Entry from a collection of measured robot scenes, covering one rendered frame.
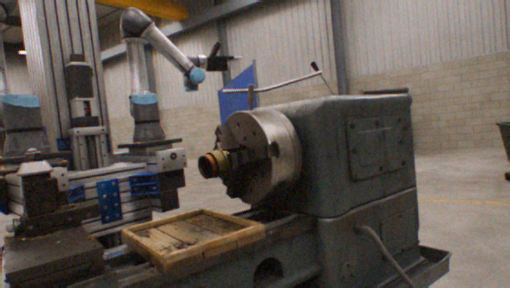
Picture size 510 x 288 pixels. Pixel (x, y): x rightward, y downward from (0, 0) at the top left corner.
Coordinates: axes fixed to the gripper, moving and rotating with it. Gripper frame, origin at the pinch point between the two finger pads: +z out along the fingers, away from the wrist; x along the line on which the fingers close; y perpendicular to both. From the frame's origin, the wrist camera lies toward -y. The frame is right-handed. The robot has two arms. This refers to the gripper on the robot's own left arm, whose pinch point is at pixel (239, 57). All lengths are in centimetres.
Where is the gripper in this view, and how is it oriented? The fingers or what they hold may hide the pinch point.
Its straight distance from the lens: 201.6
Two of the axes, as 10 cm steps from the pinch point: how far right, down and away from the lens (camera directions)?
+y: 0.5, 9.8, 1.8
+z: 9.1, -1.1, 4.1
